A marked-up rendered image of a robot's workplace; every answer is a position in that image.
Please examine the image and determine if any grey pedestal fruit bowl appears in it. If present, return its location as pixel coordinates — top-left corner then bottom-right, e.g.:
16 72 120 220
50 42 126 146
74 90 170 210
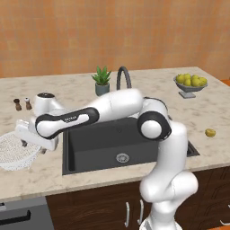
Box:
172 75 209 100

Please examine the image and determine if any dark grey sink basin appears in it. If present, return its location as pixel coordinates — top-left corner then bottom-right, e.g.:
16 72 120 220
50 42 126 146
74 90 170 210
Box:
61 116 201 176

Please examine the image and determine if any black dishwasher handle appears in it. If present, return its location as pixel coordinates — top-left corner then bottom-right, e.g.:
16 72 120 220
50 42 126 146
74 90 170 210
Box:
0 209 32 226

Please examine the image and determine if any white mesh colander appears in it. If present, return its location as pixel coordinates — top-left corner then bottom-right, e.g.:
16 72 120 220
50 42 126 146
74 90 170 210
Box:
0 131 43 172

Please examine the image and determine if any green plant in grey pot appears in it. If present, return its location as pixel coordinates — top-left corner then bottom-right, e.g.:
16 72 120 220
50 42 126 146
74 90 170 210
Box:
91 66 112 97

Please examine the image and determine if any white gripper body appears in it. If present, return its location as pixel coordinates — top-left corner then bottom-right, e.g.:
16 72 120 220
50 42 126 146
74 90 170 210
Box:
13 119 60 152

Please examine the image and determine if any dark wood cupboard door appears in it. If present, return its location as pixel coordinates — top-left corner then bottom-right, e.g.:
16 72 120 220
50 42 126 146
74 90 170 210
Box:
206 166 230 230
133 171 208 230
45 181 135 230

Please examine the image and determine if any yellow-green kiwi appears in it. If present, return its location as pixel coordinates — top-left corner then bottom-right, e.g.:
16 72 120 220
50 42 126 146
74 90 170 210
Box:
205 128 217 138

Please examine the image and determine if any brown white-topped salt shaker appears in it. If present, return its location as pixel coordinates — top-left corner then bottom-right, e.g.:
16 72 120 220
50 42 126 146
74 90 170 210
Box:
23 96 33 111

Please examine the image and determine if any grey dishwasher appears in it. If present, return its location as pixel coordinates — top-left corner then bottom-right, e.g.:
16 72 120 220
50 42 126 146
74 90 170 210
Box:
0 195 56 230

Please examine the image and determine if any black curved sink faucet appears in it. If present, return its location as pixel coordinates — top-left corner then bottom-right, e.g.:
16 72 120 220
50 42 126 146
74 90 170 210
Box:
115 66 133 91

